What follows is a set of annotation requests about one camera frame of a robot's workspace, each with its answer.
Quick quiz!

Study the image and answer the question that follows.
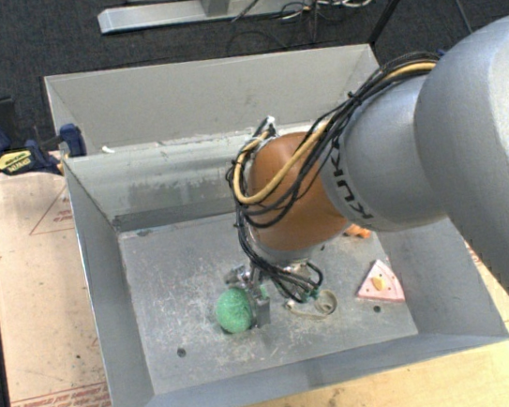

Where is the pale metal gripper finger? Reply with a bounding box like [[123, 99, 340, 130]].
[[250, 294, 275, 329]]

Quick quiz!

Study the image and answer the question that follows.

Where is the green fuzzy ball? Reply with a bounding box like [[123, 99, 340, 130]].
[[211, 283, 260, 338]]

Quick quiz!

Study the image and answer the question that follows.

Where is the grey metal bin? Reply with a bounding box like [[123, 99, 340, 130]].
[[43, 13, 509, 407]]

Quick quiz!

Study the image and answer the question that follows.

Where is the small orange toy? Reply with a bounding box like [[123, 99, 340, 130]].
[[342, 220, 374, 243]]

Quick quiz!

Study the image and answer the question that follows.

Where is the pink triangular pad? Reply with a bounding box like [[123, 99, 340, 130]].
[[351, 255, 408, 310]]

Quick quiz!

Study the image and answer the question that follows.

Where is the brown cardboard board red print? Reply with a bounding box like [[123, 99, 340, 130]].
[[0, 146, 113, 407]]

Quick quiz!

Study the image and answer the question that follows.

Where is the beige curled strap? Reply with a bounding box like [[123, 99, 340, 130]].
[[283, 286, 341, 326]]

